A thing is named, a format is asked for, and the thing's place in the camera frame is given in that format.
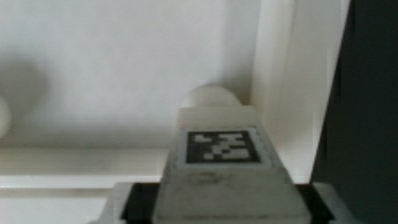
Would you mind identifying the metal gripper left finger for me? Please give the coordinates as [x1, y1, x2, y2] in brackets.
[89, 182, 160, 224]

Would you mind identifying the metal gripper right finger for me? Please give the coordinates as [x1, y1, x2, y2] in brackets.
[297, 183, 366, 224]

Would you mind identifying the white table leg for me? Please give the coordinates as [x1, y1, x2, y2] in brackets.
[153, 86, 311, 224]

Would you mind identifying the white square tabletop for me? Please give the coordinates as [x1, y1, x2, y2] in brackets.
[0, 0, 354, 199]

